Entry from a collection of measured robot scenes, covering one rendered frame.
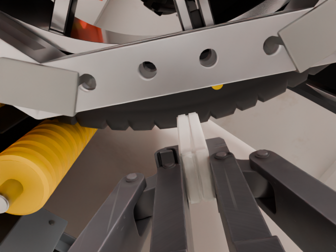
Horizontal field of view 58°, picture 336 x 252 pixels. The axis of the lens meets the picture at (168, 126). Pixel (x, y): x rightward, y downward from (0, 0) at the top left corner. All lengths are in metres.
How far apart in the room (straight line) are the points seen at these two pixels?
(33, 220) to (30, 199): 0.41
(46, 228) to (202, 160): 0.57
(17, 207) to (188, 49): 0.20
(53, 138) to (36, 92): 0.09
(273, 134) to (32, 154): 3.99
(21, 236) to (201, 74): 0.52
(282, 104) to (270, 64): 3.88
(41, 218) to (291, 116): 3.75
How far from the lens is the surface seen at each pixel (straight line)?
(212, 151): 0.17
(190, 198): 0.17
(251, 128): 4.08
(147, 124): 0.32
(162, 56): 0.22
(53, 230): 0.70
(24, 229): 0.68
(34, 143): 0.31
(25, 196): 0.29
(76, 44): 0.32
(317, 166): 4.62
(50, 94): 0.24
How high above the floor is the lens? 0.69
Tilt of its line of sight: 16 degrees down
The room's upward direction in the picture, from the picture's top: 35 degrees clockwise
